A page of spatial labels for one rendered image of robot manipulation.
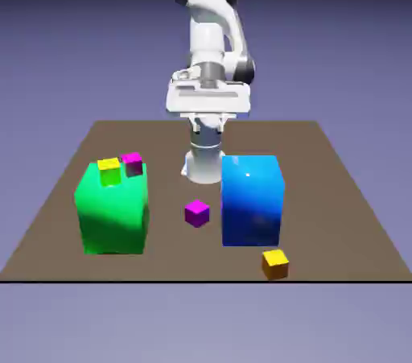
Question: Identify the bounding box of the large green box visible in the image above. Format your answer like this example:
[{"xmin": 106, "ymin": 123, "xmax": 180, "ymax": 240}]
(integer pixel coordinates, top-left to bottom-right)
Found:
[{"xmin": 73, "ymin": 160, "xmax": 151, "ymax": 256}]

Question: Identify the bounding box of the small magenta cube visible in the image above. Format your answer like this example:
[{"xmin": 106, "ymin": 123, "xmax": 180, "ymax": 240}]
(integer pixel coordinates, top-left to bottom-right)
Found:
[
  {"xmin": 121, "ymin": 151, "xmax": 144, "ymax": 179},
  {"xmin": 183, "ymin": 199, "xmax": 211, "ymax": 229}
]

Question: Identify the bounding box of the large blue box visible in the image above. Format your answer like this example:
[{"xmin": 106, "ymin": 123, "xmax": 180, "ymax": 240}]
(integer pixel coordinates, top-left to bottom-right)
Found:
[{"xmin": 220, "ymin": 154, "xmax": 286, "ymax": 248}]

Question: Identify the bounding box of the small yellow cube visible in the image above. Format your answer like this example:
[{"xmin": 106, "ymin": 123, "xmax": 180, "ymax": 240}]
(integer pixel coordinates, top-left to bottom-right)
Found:
[
  {"xmin": 97, "ymin": 157, "xmax": 122, "ymax": 188},
  {"xmin": 261, "ymin": 249, "xmax": 290, "ymax": 281}
]

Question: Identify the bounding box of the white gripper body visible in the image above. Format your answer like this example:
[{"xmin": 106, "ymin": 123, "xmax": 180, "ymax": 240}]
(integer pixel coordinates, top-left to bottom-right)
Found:
[{"xmin": 165, "ymin": 78, "xmax": 252, "ymax": 120}]

